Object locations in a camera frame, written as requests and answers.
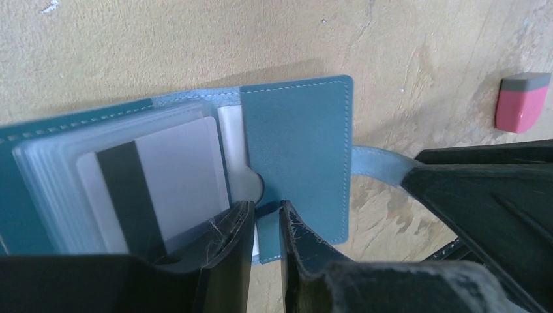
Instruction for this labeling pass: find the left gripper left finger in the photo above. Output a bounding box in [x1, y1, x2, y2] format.
[1, 201, 255, 312]

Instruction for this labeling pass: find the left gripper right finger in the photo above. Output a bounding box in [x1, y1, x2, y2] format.
[279, 200, 522, 312]

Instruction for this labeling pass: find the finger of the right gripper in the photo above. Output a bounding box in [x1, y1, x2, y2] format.
[402, 140, 552, 312]

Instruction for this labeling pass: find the white card with black stripe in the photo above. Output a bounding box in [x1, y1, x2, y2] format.
[76, 117, 229, 260]

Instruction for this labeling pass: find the blue card holder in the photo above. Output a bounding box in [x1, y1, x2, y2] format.
[1, 75, 415, 263]

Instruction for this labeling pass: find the pink grey eraser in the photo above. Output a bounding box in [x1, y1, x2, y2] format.
[495, 72, 552, 134]

